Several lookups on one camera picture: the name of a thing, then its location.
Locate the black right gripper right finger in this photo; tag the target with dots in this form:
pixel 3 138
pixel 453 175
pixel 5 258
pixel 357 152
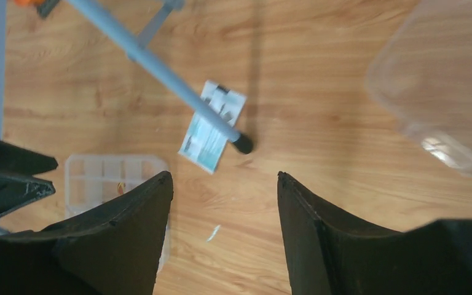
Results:
pixel 331 251

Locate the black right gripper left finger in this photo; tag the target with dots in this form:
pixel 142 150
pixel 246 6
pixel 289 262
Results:
pixel 113 248

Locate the clear compartment tray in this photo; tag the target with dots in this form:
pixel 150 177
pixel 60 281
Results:
pixel 91 180

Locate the long white teal packet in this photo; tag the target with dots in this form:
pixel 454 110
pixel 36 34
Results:
pixel 203 145

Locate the clear plastic lid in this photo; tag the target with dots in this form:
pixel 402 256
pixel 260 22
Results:
pixel 423 76

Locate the orange grey toy fixture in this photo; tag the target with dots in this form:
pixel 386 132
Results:
pixel 42 7

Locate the grey tripod stand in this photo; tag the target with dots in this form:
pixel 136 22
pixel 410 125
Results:
pixel 135 48

